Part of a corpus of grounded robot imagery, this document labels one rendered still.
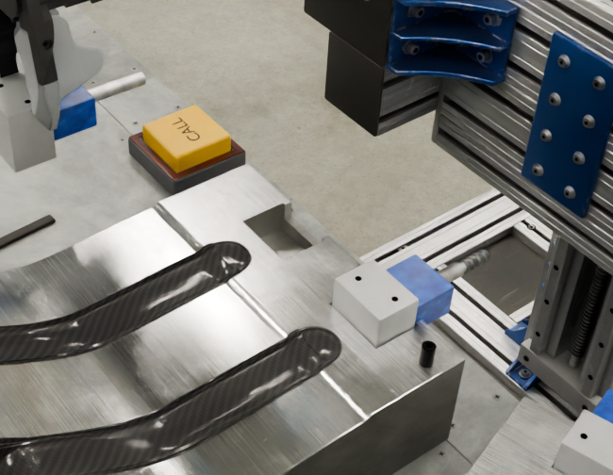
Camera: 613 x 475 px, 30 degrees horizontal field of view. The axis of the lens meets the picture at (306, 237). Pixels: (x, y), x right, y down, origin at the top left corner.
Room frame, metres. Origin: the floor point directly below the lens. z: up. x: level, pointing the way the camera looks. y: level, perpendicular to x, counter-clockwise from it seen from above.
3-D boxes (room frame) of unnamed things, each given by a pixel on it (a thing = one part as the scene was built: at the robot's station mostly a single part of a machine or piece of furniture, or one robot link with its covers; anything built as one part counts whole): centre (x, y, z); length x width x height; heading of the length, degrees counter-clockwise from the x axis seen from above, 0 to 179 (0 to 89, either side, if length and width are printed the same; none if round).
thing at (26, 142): (0.74, 0.19, 0.93); 0.13 x 0.05 x 0.05; 130
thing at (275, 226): (0.65, 0.02, 0.87); 0.05 x 0.05 x 0.04; 40
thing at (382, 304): (0.59, -0.09, 0.89); 0.13 x 0.05 x 0.05; 130
